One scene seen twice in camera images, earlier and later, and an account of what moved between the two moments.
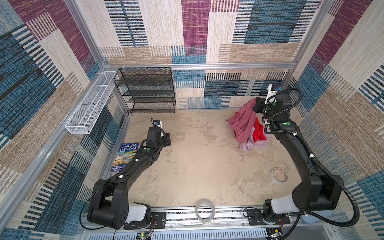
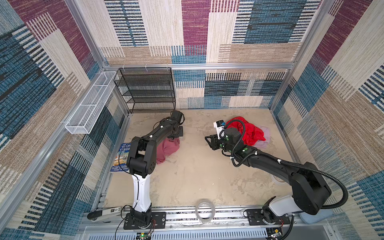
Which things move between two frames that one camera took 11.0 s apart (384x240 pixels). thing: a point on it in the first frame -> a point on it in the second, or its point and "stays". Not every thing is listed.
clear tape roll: (213, 208) stays
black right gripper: (259, 103) -> (214, 141)
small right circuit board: (274, 233) stays
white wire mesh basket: (82, 121) stays
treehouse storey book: (125, 150) stays
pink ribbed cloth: (243, 122) -> (166, 147)
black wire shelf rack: (147, 90) stays
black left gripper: (166, 137) -> (180, 134)
